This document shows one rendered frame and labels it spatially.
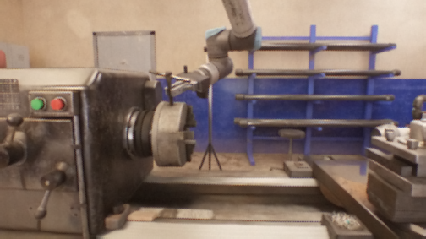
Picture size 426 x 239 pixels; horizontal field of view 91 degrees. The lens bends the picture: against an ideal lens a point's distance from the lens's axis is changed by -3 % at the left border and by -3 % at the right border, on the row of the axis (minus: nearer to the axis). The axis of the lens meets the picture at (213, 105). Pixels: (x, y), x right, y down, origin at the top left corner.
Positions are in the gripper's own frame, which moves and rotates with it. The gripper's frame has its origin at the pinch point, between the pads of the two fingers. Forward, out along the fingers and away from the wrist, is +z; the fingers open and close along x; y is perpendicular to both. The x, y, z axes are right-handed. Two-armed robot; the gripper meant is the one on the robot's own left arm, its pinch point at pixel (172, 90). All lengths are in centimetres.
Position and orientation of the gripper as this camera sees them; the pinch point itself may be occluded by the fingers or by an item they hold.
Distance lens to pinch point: 79.9
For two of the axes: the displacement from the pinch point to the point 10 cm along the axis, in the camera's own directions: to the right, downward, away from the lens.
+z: -6.2, 3.9, -6.8
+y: -0.4, -8.8, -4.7
